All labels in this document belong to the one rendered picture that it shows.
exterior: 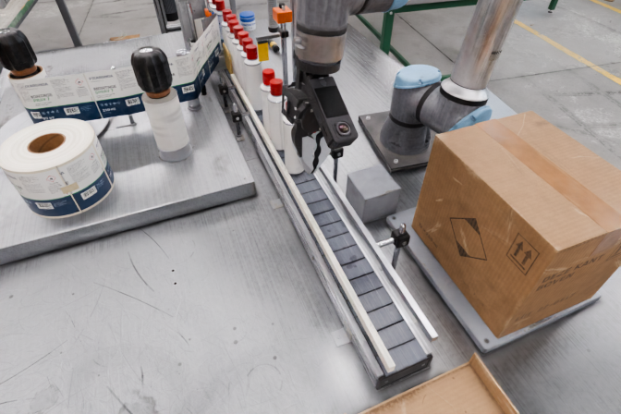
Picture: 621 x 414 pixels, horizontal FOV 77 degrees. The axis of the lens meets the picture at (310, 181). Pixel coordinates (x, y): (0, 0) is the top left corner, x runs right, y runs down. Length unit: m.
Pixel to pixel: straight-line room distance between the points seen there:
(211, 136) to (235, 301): 0.53
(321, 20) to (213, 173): 0.60
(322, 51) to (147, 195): 0.63
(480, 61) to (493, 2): 0.12
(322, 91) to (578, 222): 0.43
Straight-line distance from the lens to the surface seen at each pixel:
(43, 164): 1.02
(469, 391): 0.82
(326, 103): 0.60
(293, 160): 1.00
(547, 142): 0.86
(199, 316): 0.87
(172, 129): 1.08
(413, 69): 1.12
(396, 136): 1.16
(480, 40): 0.97
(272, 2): 1.29
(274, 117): 1.05
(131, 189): 1.09
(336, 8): 0.58
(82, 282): 1.01
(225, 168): 1.07
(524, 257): 0.71
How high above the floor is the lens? 1.57
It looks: 43 degrees down
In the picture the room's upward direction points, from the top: straight up
